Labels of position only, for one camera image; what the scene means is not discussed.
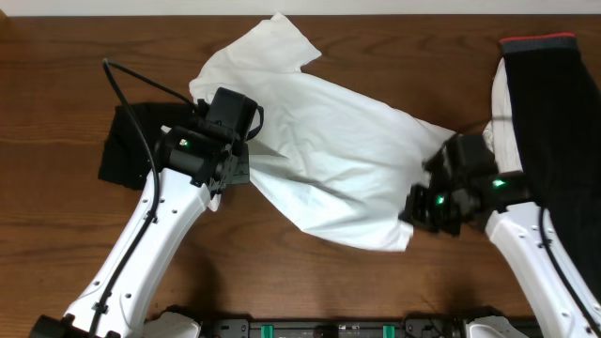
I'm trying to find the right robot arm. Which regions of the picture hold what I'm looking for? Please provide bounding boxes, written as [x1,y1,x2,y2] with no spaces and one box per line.
[399,135,600,337]

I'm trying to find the black garment with red trim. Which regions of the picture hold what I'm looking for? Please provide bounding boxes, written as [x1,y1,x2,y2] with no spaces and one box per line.
[501,33,600,297]

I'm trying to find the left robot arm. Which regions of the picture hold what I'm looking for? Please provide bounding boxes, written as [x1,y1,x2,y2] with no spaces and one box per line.
[30,127,249,337]

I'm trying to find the white robot-print t-shirt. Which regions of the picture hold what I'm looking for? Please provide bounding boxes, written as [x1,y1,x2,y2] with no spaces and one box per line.
[190,14,451,252]

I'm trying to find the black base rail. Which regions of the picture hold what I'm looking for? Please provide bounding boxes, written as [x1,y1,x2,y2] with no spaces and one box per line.
[149,307,546,338]

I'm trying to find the white garment under pile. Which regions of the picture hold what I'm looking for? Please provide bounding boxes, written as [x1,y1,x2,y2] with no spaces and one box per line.
[483,58,522,173]

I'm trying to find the folded black shirt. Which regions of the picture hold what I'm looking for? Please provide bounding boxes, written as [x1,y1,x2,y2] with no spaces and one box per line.
[98,102,192,191]

